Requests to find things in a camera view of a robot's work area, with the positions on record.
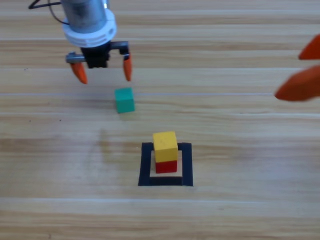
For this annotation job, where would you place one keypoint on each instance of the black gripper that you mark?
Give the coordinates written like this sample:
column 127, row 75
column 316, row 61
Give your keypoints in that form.
column 97, row 57

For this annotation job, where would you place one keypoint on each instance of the black tape square outline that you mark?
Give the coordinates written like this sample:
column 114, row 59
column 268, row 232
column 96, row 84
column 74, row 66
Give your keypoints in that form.
column 187, row 165

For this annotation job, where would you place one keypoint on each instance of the red wooden cube block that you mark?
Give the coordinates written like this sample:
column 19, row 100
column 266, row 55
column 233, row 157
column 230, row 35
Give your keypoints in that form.
column 166, row 167

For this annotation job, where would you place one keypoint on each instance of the yellow wooden cube block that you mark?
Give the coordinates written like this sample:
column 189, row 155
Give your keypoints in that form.
column 165, row 147

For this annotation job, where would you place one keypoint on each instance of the green wooden cube block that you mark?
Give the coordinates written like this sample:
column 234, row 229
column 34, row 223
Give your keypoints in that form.
column 125, row 102

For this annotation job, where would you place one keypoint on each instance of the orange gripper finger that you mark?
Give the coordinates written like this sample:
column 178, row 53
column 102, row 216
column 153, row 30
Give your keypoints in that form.
column 300, row 86
column 312, row 51

